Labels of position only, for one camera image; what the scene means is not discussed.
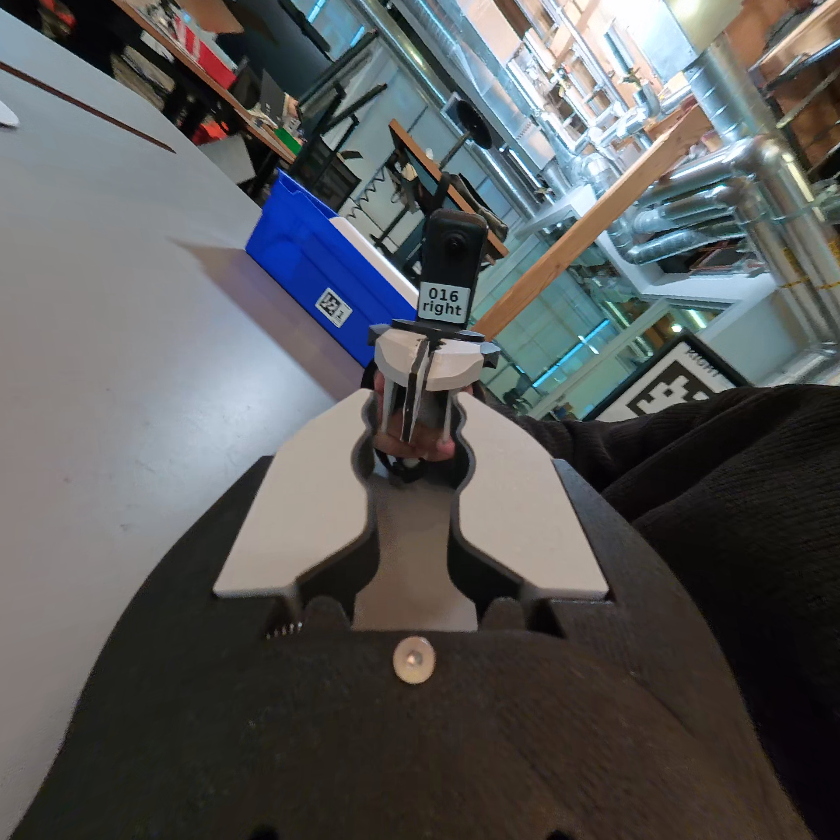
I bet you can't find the wooden top desk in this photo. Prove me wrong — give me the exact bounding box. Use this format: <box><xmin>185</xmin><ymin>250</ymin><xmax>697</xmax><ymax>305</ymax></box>
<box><xmin>386</xmin><ymin>118</ymin><xmax>511</xmax><ymax>260</ymax></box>

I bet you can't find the silver pipe bundle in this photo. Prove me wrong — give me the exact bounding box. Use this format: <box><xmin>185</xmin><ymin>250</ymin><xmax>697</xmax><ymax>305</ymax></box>
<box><xmin>613</xmin><ymin>141</ymin><xmax>782</xmax><ymax>263</ymax></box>

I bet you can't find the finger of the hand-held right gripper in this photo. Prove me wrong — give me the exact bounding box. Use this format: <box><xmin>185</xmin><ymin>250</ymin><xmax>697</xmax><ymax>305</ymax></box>
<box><xmin>374</xmin><ymin>330</ymin><xmax>429</xmax><ymax>443</ymax></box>
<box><xmin>425</xmin><ymin>337</ymin><xmax>488</xmax><ymax>448</ymax></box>

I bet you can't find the black round lamp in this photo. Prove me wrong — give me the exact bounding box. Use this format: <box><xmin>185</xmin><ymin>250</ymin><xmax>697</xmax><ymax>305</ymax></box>
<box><xmin>451</xmin><ymin>101</ymin><xmax>494</xmax><ymax>152</ymax></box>

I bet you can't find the large silver ventilation duct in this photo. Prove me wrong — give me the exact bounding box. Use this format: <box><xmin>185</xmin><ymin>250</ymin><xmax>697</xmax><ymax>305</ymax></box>
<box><xmin>682</xmin><ymin>26</ymin><xmax>840</xmax><ymax>342</ymax></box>

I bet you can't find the silver insulated duct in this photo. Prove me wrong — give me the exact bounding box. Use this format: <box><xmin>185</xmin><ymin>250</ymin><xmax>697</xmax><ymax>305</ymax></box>
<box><xmin>387</xmin><ymin>0</ymin><xmax>578</xmax><ymax>211</ymax></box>

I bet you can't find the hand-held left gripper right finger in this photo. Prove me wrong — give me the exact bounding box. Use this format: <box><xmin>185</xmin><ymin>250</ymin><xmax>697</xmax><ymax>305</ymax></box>
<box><xmin>448</xmin><ymin>388</ymin><xmax>610</xmax><ymax>606</ymax></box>

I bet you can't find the person's right forearm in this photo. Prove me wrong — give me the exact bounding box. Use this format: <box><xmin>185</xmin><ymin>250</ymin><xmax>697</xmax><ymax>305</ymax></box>
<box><xmin>469</xmin><ymin>384</ymin><xmax>840</xmax><ymax>519</ymax></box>

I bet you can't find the wooden workbench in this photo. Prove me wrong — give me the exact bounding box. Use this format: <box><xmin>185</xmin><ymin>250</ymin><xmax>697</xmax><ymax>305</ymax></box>
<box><xmin>108</xmin><ymin>0</ymin><xmax>304</xmax><ymax>165</ymax></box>

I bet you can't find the coiled cable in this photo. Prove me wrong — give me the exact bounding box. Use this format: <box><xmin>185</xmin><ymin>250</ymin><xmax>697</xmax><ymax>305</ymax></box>
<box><xmin>357</xmin><ymin>167</ymin><xmax>395</xmax><ymax>217</ymax></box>

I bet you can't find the red storage box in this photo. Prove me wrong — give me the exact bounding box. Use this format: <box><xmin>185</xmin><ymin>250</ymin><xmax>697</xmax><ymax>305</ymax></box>
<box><xmin>176</xmin><ymin>29</ymin><xmax>238</xmax><ymax>91</ymax></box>

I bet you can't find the large fiducial marker board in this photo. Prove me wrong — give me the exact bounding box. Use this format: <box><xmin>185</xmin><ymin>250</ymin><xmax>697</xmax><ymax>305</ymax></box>
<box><xmin>586</xmin><ymin>331</ymin><xmax>753</xmax><ymax>423</ymax></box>

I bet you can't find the person's right hand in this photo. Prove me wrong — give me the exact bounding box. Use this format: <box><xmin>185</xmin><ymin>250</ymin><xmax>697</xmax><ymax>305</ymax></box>
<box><xmin>374</xmin><ymin>377</ymin><xmax>458</xmax><ymax>462</ymax></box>

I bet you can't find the wooden post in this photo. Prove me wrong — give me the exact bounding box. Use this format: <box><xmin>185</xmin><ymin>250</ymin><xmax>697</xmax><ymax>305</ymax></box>
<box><xmin>471</xmin><ymin>105</ymin><xmax>718</xmax><ymax>341</ymax></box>

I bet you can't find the blue plastic bin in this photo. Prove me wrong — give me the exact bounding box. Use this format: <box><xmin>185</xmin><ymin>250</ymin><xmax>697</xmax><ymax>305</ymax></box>
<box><xmin>245</xmin><ymin>168</ymin><xmax>424</xmax><ymax>368</ymax></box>

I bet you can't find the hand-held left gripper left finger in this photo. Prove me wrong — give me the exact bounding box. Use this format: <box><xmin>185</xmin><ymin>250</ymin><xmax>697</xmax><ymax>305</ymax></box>
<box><xmin>213</xmin><ymin>387</ymin><xmax>383</xmax><ymax>608</ymax></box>

